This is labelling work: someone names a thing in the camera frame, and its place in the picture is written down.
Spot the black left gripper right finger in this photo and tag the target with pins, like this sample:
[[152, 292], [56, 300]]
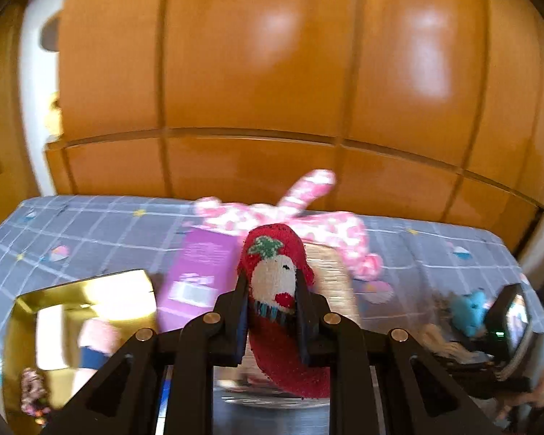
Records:
[[381, 383]]

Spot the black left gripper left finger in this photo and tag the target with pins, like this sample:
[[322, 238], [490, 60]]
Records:
[[124, 396]]

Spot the blue plush elephant doll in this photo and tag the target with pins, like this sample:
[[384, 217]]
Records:
[[467, 312]]

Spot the person right hand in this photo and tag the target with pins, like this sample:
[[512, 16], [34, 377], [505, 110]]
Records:
[[534, 398]]

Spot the wooden door with shelves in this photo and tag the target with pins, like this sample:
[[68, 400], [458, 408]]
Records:
[[17, 180]]

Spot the purple cardboard box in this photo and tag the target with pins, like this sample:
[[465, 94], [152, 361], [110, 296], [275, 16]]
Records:
[[203, 269]]

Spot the white knit gloves blue band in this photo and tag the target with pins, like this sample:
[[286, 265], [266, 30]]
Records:
[[431, 337]]

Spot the red christmas sock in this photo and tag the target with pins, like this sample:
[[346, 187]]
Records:
[[272, 259]]

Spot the pink socks navy band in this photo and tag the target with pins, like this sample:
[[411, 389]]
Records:
[[98, 340]]

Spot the yellow plush duck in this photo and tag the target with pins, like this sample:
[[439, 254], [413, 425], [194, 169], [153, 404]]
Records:
[[54, 119]]

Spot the grey checked bed sheet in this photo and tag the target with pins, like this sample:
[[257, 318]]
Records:
[[61, 239]]

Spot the wooden wall cabinet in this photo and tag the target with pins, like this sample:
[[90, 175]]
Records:
[[424, 109]]

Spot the black beaded braided wig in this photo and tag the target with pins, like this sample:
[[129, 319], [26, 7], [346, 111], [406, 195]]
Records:
[[34, 397]]

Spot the gold metal tray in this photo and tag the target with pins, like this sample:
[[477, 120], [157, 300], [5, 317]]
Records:
[[44, 327]]

